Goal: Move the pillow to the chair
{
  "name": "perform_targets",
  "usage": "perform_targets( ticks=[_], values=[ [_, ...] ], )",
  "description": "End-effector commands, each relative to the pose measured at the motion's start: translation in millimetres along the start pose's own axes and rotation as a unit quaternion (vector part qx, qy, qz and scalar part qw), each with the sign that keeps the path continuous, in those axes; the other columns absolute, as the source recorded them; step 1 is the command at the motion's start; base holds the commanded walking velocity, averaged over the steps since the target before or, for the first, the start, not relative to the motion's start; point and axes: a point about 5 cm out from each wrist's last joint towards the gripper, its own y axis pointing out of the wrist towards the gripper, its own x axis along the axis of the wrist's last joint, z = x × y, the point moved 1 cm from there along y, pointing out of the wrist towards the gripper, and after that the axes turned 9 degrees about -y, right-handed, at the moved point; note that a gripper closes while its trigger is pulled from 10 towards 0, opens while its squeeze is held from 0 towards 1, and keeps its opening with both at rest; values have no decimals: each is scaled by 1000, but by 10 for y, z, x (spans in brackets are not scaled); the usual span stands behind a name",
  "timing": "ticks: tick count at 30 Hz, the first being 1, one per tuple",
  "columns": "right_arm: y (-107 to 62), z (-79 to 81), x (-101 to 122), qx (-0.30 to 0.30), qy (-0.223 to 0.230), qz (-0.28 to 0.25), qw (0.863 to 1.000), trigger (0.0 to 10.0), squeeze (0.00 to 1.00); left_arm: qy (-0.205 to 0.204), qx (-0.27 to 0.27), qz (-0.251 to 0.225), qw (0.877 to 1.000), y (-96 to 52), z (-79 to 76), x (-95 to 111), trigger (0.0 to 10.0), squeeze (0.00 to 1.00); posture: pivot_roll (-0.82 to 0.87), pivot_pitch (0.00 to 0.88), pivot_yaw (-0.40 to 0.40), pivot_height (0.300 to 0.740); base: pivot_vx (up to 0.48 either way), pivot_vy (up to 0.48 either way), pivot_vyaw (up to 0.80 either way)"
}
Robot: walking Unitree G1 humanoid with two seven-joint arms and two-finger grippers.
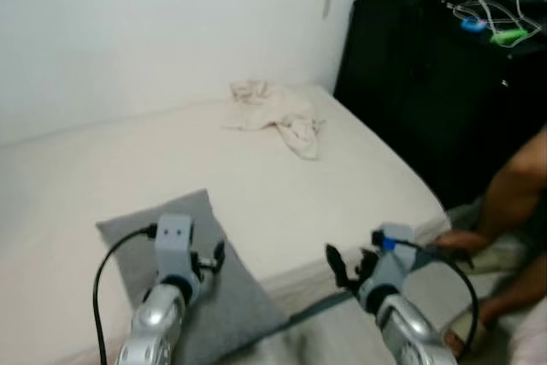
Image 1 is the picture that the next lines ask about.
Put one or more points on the green plastic item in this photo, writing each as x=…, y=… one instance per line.
x=508, y=37

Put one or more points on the black cabinet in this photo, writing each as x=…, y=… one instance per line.
x=427, y=100

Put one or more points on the white mattress bed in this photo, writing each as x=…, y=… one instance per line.
x=256, y=185

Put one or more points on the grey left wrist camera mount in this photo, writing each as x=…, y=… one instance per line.
x=173, y=245

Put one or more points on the crumpled beige cloth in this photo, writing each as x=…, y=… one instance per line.
x=278, y=113

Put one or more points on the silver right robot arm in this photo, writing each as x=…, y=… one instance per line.
x=410, y=331

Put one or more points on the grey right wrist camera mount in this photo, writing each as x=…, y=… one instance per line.
x=391, y=262

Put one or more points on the person bare leg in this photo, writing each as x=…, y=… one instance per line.
x=513, y=292
x=513, y=185

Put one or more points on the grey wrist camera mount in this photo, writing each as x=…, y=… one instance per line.
x=173, y=245
x=391, y=262

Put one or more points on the blue tape roll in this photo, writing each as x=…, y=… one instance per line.
x=473, y=25

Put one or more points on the grey pillow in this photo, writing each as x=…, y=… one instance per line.
x=239, y=305

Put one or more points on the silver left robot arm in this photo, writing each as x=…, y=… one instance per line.
x=158, y=322

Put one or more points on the beige sandal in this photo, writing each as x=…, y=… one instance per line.
x=500, y=256
x=461, y=329

